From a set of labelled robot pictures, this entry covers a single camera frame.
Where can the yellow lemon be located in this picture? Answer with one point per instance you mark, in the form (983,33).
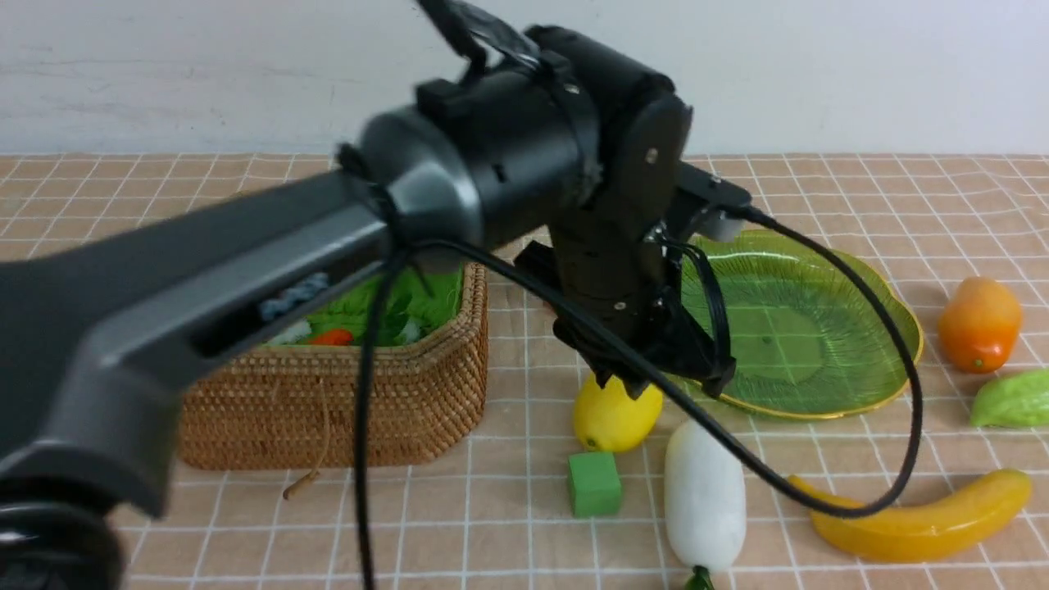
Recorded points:
(606,419)

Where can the light green cabbage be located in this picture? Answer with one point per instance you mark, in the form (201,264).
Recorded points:
(1016,401)

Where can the beige checkered tablecloth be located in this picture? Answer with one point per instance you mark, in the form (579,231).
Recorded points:
(493,513)

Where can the yellow banana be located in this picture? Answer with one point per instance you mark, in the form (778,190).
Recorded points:
(934,531)

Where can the orange carrot green leaves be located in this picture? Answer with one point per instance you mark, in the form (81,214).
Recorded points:
(413,311)

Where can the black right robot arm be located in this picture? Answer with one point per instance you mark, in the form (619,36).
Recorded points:
(548,127)

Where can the green foam cube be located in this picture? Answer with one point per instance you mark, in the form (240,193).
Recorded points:
(595,486)

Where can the woven wicker basket green lining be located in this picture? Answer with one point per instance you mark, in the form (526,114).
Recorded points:
(290,408)

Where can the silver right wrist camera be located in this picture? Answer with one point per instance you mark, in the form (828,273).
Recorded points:
(716,217)

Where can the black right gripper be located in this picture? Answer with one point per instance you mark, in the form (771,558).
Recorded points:
(623,259)

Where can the green glass leaf plate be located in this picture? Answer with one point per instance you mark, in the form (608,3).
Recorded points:
(808,344)

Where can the orange mango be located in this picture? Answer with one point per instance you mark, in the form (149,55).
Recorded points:
(980,325)

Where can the white radish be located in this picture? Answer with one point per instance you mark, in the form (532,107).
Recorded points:
(705,505)

